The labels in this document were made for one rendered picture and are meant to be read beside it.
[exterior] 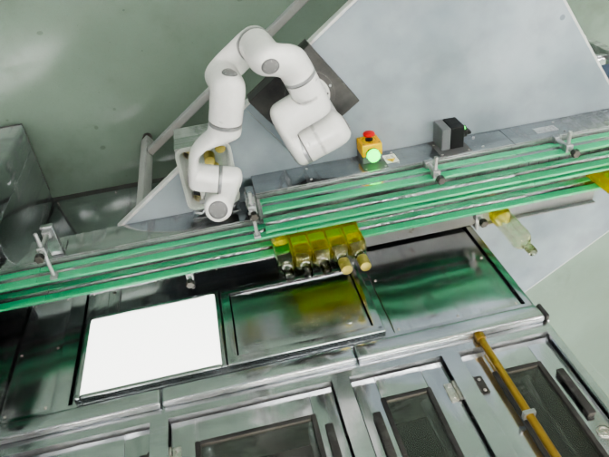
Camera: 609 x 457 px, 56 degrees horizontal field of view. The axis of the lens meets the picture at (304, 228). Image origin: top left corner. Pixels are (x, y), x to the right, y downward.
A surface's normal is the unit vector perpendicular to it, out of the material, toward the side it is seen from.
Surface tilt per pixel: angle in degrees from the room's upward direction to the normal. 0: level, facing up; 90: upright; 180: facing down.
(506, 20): 0
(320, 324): 90
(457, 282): 90
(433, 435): 90
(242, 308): 90
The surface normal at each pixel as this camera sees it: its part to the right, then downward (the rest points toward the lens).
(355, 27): 0.20, 0.55
